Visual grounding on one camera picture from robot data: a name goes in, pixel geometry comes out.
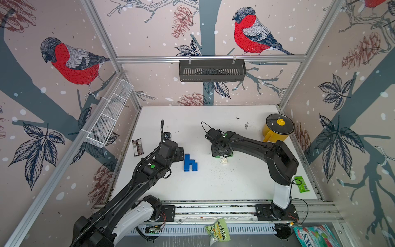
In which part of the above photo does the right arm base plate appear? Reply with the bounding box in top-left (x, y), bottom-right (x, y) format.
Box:
top-left (254, 203), bottom-right (299, 221)

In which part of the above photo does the white small lego brick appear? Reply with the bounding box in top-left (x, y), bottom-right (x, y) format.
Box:
top-left (221, 157), bottom-right (228, 165)

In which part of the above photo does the blue long lego brick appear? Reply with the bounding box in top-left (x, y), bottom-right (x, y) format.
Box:
top-left (184, 154), bottom-right (198, 172)

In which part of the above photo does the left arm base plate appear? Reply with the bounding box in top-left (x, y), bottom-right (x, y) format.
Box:
top-left (155, 205), bottom-right (175, 223)

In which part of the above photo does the brown snack wrapper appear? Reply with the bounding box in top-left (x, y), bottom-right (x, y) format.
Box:
top-left (132, 139), bottom-right (144, 156)

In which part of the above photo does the yellow pot with lid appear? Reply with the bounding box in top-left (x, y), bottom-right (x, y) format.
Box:
top-left (262, 113), bottom-right (295, 143)

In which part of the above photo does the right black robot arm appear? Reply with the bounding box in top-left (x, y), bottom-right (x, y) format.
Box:
top-left (205, 128), bottom-right (299, 211)

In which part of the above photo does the green snack packet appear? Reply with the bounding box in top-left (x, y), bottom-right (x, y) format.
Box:
top-left (205, 218), bottom-right (231, 246)

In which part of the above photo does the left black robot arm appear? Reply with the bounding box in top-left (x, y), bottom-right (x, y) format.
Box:
top-left (71, 140), bottom-right (184, 247)

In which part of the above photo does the black hanging wire basket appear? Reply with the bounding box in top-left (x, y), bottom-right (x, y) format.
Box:
top-left (179, 59), bottom-right (246, 82)

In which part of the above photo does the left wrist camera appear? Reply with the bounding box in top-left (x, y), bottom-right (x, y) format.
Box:
top-left (163, 132), bottom-right (171, 141)

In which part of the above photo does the colourful tissue packet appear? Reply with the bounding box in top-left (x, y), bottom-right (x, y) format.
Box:
top-left (293, 224), bottom-right (340, 247)

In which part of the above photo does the white wire mesh shelf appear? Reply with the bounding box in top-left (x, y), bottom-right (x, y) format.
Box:
top-left (85, 78), bottom-right (133, 148)

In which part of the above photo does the green candy wrapper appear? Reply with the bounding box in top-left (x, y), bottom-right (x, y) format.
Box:
top-left (293, 176), bottom-right (310, 193)

